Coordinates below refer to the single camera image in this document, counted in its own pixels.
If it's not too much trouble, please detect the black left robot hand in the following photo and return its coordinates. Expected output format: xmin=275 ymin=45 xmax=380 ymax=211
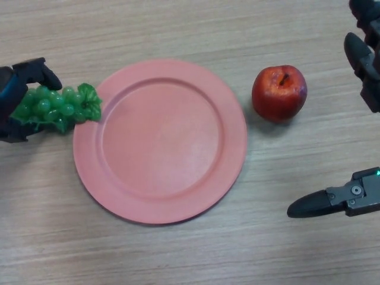
xmin=0 ymin=57 xmax=63 ymax=144

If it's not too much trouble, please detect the pink round plate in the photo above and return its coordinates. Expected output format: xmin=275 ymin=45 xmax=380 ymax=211
xmin=72 ymin=58 xmax=248 ymax=225

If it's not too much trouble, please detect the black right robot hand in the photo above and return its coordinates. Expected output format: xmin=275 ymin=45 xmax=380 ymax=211
xmin=287 ymin=0 xmax=380 ymax=219

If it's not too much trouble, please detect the green grape bunch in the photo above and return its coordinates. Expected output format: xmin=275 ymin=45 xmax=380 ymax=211
xmin=11 ymin=83 xmax=103 ymax=136

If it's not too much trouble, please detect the red apple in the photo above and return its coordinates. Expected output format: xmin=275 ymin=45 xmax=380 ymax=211
xmin=251 ymin=65 xmax=308 ymax=122

